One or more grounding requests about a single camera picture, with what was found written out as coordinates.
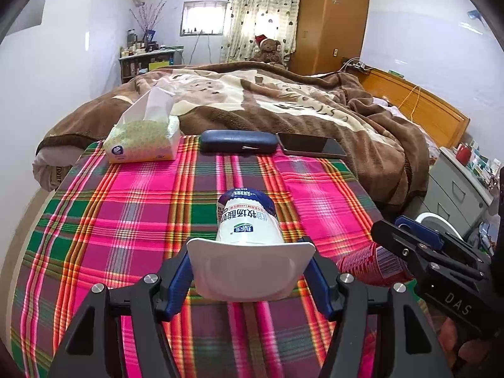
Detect white trash bin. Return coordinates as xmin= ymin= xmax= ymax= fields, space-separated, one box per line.
xmin=415 ymin=212 xmax=463 ymax=240

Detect red drink can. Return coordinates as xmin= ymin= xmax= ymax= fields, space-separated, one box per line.
xmin=336 ymin=242 xmax=414 ymax=287

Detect white yogurt cup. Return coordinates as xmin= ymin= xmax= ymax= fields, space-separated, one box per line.
xmin=186 ymin=188 xmax=315 ymax=302

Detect right hand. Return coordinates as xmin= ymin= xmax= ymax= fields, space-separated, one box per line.
xmin=438 ymin=318 xmax=503 ymax=377

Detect grey drawer cabinet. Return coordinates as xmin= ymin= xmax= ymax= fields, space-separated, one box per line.
xmin=415 ymin=147 xmax=494 ymax=236

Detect red jar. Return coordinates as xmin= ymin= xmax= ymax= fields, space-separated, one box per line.
xmin=455 ymin=143 xmax=472 ymax=166

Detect items on cabinet top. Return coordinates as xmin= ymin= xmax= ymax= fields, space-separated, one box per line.
xmin=468 ymin=140 xmax=502 ymax=188

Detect wooden headboard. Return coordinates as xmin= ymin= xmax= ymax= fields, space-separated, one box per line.
xmin=347 ymin=66 xmax=470 ymax=148

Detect plaid tablecloth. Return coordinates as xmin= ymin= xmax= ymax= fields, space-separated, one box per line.
xmin=9 ymin=135 xmax=434 ymax=378

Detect brown fleece blanket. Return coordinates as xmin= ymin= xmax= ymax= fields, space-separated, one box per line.
xmin=32 ymin=61 xmax=430 ymax=207

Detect black smartphone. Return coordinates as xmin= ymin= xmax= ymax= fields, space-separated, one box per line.
xmin=276 ymin=133 xmax=347 ymax=159

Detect tissue pack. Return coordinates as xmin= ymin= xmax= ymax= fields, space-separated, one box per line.
xmin=103 ymin=87 xmax=181 ymax=164

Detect dark blue glasses case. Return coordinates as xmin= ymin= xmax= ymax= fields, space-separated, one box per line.
xmin=200 ymin=130 xmax=278 ymax=154

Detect wooden wardrobe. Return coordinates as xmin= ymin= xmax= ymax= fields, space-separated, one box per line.
xmin=289 ymin=0 xmax=370 ymax=75

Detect teddy bear with santa hat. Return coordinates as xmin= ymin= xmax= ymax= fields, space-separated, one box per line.
xmin=251 ymin=34 xmax=282 ymax=65

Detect cluttered side desk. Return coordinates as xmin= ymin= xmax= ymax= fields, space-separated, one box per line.
xmin=119 ymin=46 xmax=184 ymax=83

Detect patterned curtain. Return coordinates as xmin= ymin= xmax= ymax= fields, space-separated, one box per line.
xmin=220 ymin=0 xmax=301 ymax=66

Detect window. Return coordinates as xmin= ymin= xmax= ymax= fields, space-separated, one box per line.
xmin=180 ymin=0 xmax=227 ymax=37

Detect dried branch vase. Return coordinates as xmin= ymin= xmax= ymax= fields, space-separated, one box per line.
xmin=130 ymin=0 xmax=167 ymax=44

